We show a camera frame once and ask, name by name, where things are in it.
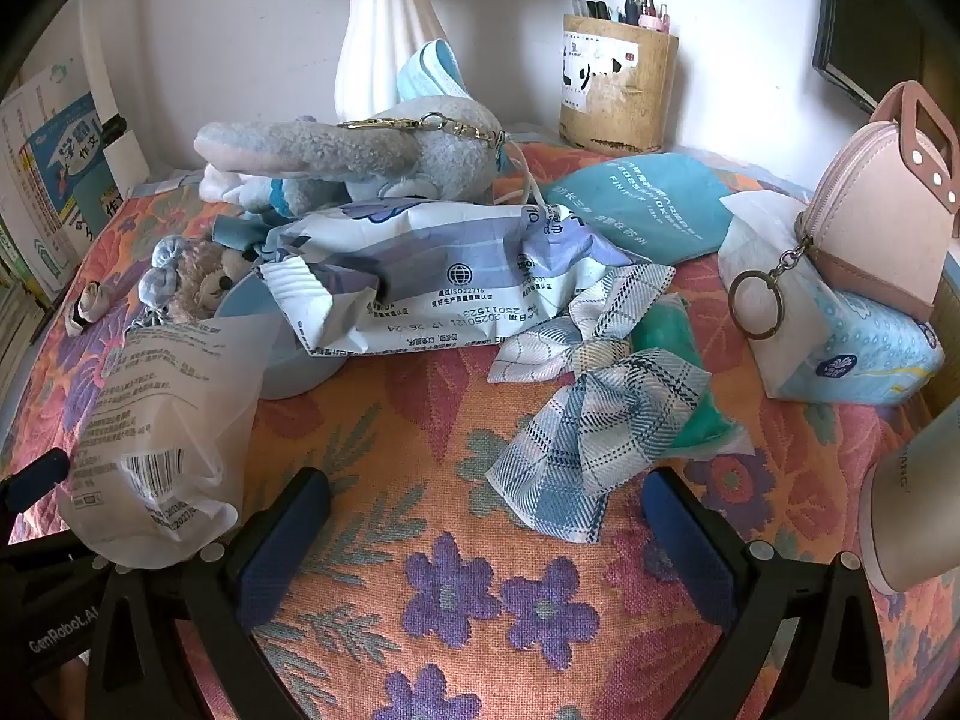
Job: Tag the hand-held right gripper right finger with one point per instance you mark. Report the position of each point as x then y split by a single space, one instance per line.
686 547

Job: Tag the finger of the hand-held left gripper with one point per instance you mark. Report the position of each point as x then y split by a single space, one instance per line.
34 481

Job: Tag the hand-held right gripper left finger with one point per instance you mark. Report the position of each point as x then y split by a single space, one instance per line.
289 540

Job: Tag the translucent printed plastic bag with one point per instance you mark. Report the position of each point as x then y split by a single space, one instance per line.
165 420

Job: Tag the blue plaid handkerchief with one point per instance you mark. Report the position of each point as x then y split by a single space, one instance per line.
600 420

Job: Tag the white plush toy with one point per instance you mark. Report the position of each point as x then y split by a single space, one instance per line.
337 150

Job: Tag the orange floral tablecloth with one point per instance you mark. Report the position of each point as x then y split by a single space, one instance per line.
450 502

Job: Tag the light blue bowl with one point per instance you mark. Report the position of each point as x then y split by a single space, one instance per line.
292 360

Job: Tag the small white roll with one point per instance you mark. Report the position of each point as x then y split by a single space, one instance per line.
90 304

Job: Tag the green cloth in plastic wrap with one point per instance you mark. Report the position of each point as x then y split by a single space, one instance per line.
667 337

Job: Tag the beige tumbler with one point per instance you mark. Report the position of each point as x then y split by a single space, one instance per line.
915 510

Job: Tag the blue and white tissue pack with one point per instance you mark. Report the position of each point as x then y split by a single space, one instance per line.
847 352

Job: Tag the small brown bear plush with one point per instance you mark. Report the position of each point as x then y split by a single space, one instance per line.
202 277

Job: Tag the white and blue wipes packet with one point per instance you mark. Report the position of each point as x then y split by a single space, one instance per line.
420 270

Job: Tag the row of books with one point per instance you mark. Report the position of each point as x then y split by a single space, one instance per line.
67 165

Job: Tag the teal flat pouch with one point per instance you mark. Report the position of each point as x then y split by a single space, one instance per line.
645 210

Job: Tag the beige handbag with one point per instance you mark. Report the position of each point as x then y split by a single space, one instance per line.
877 225

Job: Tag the tan cylindrical pen holder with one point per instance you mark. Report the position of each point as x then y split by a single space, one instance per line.
615 82

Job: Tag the blue face mask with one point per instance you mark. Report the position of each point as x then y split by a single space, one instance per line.
427 75

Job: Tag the white ribbed vase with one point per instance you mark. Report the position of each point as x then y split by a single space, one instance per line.
382 30

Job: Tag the bunch of pens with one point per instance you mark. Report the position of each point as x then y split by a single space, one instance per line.
634 11

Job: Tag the black wall television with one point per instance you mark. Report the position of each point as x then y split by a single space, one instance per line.
862 30

